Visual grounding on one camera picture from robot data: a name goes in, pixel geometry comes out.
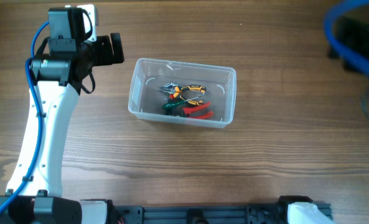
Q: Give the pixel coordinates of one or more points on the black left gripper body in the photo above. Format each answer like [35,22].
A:
[110,50]

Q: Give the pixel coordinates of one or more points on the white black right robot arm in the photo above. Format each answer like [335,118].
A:
[228,155]

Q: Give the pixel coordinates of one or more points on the black red handled screwdriver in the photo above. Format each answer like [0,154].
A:
[168,106]

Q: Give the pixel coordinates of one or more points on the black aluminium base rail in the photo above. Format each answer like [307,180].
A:
[247,214]

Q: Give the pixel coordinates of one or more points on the green handled screwdriver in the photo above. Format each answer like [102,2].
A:
[191,101]

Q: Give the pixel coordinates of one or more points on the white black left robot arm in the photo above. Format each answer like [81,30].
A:
[55,72]

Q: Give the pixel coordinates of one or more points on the orange black pliers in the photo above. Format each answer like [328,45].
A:
[182,96]

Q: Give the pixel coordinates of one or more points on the red handled pruning shears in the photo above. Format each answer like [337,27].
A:
[196,112]

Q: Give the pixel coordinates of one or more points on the clear plastic container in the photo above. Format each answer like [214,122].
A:
[146,102]

